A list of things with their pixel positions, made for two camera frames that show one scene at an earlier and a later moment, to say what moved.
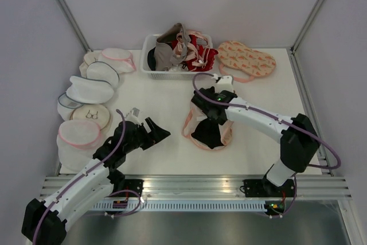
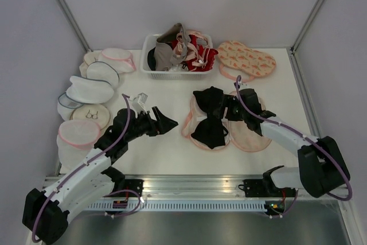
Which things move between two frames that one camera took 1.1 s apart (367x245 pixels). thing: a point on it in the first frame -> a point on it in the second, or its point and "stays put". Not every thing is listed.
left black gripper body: (142, 138) -> (146, 125)
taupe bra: (170, 47) stays put
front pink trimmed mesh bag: (78, 142) stays put
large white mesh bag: (88, 91) stays put
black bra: (151, 59) stays put
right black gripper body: (209, 116) -> (234, 112)
